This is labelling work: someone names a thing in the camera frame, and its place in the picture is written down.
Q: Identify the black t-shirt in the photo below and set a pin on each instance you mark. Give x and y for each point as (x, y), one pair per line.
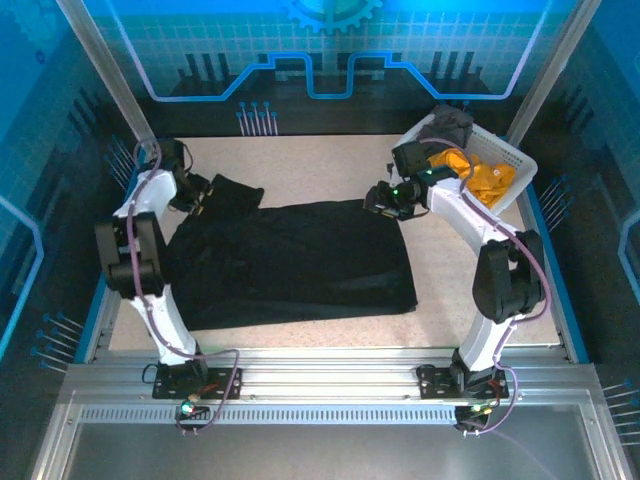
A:
(300, 260)

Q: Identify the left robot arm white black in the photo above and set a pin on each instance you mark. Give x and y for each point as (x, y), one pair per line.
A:
(150, 196)

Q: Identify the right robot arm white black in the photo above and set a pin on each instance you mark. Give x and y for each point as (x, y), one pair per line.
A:
(452, 201)

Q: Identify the dark grey t-shirt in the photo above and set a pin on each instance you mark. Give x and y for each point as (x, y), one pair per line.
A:
(447, 125)

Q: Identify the yellow t-shirt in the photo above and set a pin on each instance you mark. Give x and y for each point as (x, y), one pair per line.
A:
(492, 182)

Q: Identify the white plastic laundry basket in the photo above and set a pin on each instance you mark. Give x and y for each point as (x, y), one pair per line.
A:
(505, 150)

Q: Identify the small LED circuit board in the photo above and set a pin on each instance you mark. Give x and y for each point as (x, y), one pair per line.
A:
(189, 410)
(477, 412)

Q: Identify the slotted metal strip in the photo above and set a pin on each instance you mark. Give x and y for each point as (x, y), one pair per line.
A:
(300, 414)

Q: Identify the grey metal front panel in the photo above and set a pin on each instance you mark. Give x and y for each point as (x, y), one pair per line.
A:
(320, 450)

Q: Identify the aluminium frame post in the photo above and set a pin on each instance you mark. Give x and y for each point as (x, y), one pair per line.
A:
(550, 75)
(112, 80)

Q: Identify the blue table side rail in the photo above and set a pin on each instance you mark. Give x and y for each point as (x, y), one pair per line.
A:
(555, 250)
(97, 320)

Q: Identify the aluminium mounting rail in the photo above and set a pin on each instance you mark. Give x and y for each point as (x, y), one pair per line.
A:
(325, 372)

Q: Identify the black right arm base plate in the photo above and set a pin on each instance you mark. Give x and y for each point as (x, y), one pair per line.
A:
(435, 382)

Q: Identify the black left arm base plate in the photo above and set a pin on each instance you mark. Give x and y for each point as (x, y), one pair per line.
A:
(172, 385)

